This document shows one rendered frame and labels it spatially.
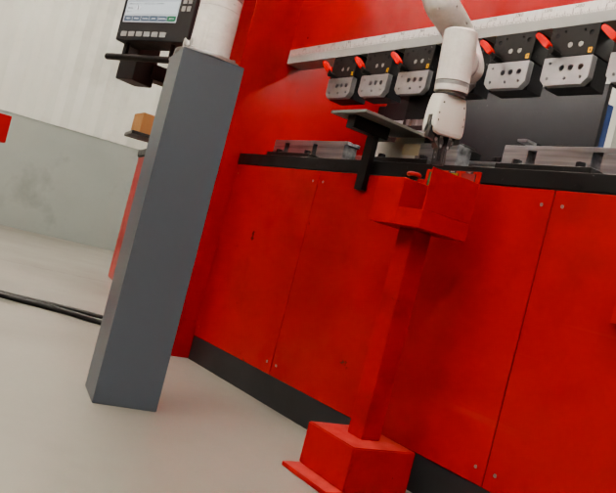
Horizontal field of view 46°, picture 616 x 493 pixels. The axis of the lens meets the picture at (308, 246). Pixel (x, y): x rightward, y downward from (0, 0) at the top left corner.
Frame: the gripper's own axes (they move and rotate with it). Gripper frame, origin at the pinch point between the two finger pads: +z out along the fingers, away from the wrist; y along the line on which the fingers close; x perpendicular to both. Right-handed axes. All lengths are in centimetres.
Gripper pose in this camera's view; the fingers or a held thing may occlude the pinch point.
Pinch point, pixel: (438, 156)
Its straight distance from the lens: 184.5
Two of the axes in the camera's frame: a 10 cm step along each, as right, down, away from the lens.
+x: 5.3, 1.2, -8.4
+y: -8.3, -1.3, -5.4
